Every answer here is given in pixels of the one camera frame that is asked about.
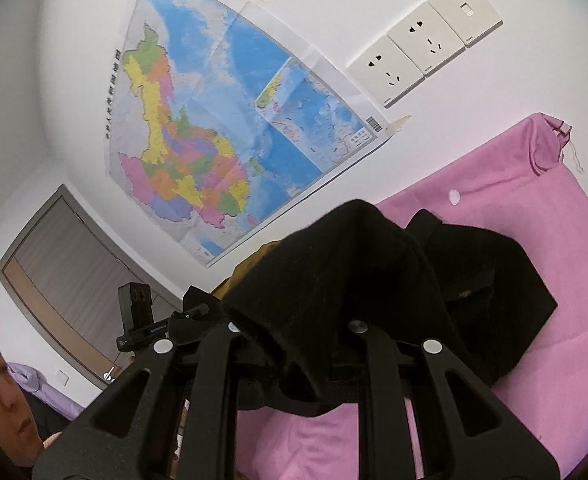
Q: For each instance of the clear tape strip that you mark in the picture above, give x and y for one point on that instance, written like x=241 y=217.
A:
x=398 y=124

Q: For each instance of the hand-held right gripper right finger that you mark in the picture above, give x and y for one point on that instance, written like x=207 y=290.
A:
x=384 y=385

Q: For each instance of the colourful wall map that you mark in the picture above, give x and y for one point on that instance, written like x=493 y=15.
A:
x=223 y=135

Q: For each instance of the white wall data plate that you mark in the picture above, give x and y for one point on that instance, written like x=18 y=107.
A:
x=466 y=10

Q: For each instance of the purple cloth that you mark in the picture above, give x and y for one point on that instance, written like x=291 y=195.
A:
x=31 y=377

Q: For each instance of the person's dark top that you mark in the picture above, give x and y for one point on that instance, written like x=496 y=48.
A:
x=48 y=412

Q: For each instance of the mustard cloth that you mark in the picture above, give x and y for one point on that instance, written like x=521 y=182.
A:
x=254 y=267

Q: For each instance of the person's left hand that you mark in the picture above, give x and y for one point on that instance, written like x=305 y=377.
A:
x=52 y=441

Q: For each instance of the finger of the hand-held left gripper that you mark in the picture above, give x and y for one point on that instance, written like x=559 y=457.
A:
x=198 y=305

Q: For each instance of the pink bed sheet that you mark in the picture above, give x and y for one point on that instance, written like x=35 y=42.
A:
x=524 y=410

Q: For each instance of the black garment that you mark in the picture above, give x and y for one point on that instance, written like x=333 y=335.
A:
x=354 y=270

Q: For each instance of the white light switch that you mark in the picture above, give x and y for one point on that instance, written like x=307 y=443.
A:
x=62 y=377

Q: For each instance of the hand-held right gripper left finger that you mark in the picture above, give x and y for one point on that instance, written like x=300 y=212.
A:
x=208 y=385

